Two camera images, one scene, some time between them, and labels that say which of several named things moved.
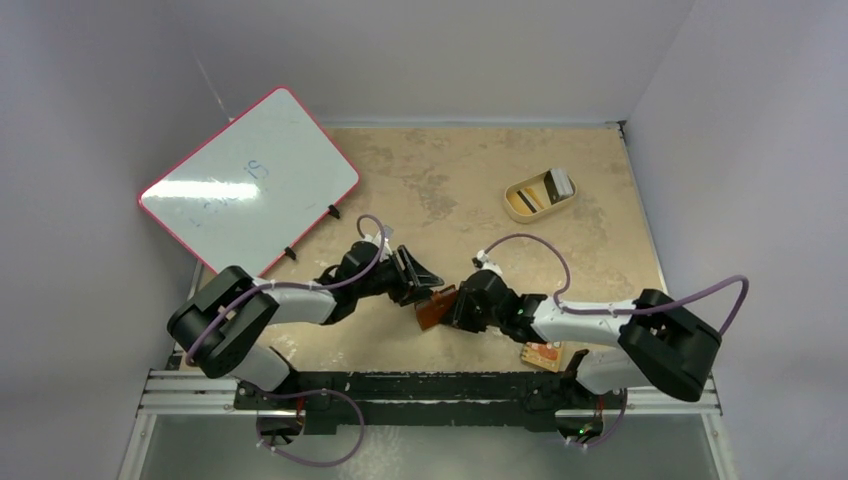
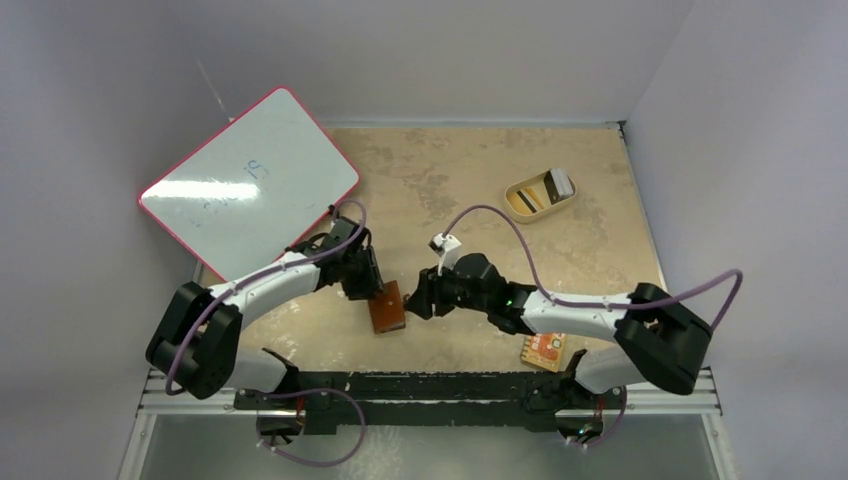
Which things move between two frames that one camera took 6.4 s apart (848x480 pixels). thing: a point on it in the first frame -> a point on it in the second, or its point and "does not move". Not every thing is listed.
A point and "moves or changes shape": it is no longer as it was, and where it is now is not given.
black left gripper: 412,273 -> 370,284
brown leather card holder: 431,312 moves or changes shape
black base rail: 326,401 does not move
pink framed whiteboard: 255,187 does not move
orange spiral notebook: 544,354 does not move
